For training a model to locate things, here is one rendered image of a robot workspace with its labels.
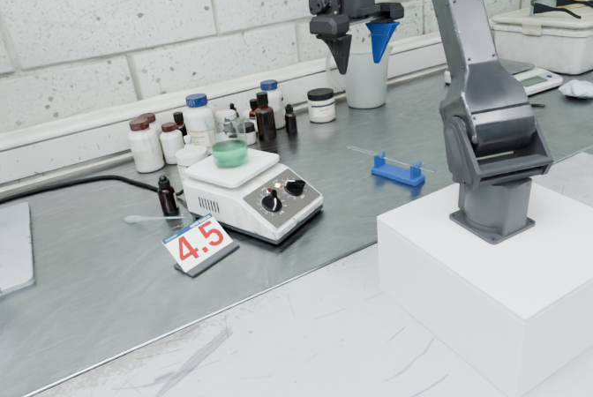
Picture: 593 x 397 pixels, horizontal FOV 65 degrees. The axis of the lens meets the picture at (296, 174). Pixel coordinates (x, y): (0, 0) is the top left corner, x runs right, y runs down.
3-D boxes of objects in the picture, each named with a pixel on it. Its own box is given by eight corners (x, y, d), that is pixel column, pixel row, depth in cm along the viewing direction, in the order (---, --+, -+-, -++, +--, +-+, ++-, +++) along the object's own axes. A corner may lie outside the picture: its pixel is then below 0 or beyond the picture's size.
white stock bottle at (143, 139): (153, 174, 100) (140, 126, 95) (131, 172, 102) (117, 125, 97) (169, 162, 105) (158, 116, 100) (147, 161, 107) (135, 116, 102)
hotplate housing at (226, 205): (326, 208, 79) (321, 165, 75) (277, 248, 70) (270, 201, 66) (231, 183, 92) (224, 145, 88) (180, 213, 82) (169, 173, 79)
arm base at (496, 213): (536, 225, 50) (545, 175, 47) (492, 246, 48) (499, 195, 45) (485, 198, 56) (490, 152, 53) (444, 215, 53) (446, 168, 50)
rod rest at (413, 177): (425, 179, 84) (425, 161, 82) (415, 187, 82) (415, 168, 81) (381, 166, 91) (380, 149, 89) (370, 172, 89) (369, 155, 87)
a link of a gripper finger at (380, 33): (401, 21, 83) (374, 20, 88) (388, 25, 81) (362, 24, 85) (401, 60, 86) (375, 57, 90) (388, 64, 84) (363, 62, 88)
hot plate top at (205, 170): (282, 159, 79) (281, 154, 79) (234, 190, 71) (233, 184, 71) (231, 148, 86) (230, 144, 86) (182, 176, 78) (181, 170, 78)
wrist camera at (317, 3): (359, -20, 81) (330, -18, 85) (331, -16, 76) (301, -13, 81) (361, 17, 83) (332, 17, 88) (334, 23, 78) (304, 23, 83)
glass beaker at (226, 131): (207, 174, 76) (197, 124, 72) (221, 157, 82) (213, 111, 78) (247, 174, 74) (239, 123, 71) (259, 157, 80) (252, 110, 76)
